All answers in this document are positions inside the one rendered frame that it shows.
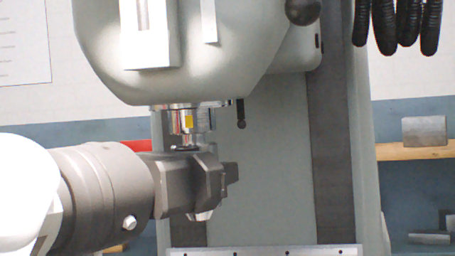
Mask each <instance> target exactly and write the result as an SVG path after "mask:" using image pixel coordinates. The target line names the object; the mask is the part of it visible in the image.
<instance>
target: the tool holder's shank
mask: <svg viewBox="0 0 455 256"><path fill-rule="evenodd" d="M205 133H207V132H201V133H192V134H180V135H179V136H182V143H183V144H202V143H204V142H205Z"/></svg>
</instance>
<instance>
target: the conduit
mask: <svg viewBox="0 0 455 256"><path fill-rule="evenodd" d="M354 1H355V2H354V6H355V7H354V16H353V18H354V19H353V30H352V37H351V42H352V44H353V45H354V46H357V47H363V46H364V45H365V44H366V43H367V39H368V32H369V27H370V19H371V23H372V24H373V32H374V37H375V41H376V43H377V46H378V49H379V52H380V54H382V55H383V56H385V57H390V56H393V55H394V54H396V52H397V47H398V44H399V45H400V46H402V47H403V48H406V47H410V46H412V45H413V44H415V42H416V41H417V39H418V36H419V49H420V52H422V55H424V56H427V57H431V56H433V55H434V54H435V53H436V52H437V51H438V47H439V39H440V32H441V22H442V15H443V8H444V7H443V5H444V4H443V3H444V0H426V3H424V0H396V8H395V5H394V1H393V0H354ZM395 9H396V10H395ZM370 16H371V17H370Z"/></svg>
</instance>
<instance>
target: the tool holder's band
mask: <svg viewBox="0 0 455 256"><path fill-rule="evenodd" d="M171 151H210V152H211V153H212V154H214V153H217V152H218V144H217V143H216V142H204V143H202V144H183V143H181V144H174V145H173V146H171Z"/></svg>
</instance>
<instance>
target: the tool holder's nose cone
mask: <svg viewBox="0 0 455 256"><path fill-rule="evenodd" d="M213 211H214V210H211V211H208V212H205V213H200V214H191V213H186V216H187V217H188V219H189V220H191V221H202V220H209V219H210V218H211V216H212V214H213Z"/></svg>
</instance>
